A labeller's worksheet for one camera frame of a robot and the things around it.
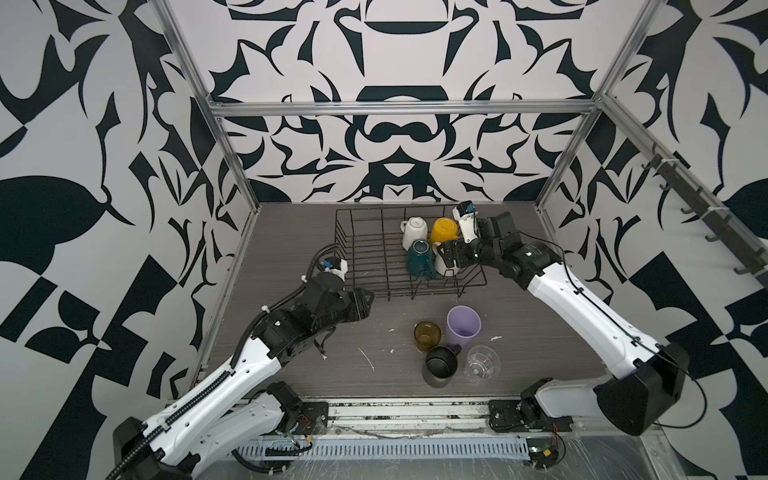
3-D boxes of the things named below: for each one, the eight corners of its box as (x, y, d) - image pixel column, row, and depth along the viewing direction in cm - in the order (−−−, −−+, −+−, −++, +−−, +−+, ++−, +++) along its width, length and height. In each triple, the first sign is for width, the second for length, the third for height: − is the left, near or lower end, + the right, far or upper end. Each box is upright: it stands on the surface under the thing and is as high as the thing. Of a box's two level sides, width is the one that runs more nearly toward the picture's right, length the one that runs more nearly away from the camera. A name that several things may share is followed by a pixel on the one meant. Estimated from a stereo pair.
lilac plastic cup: (443, 351, 86) (450, 335, 77) (439, 322, 92) (446, 304, 82) (473, 351, 86) (484, 335, 77) (468, 322, 92) (478, 304, 82)
